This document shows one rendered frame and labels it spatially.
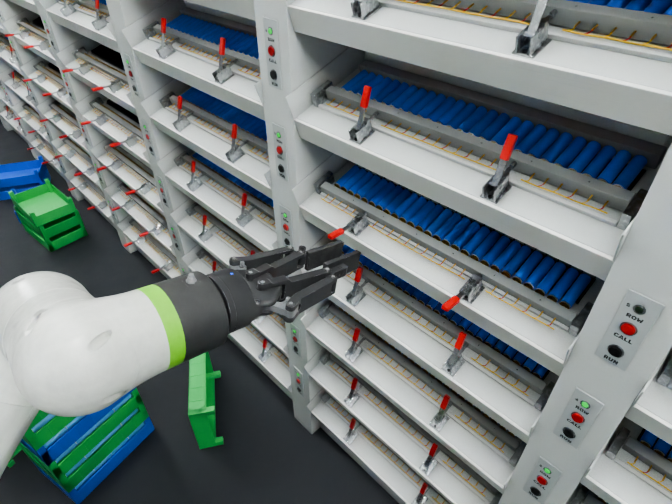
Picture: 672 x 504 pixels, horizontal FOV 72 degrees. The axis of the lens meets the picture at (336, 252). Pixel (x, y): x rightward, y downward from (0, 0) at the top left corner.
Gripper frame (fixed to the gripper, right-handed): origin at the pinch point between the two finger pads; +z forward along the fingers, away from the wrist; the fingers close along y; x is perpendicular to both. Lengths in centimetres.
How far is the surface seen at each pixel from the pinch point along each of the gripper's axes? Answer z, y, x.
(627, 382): 19.9, 37.9, -5.3
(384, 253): 21.2, -5.6, -8.3
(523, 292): 24.7, 19.8, -3.4
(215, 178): 30, -78, -22
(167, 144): 26, -100, -18
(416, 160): 18.5, -2.0, 12.1
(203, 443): 11, -52, -103
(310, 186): 23.3, -30.0, -4.4
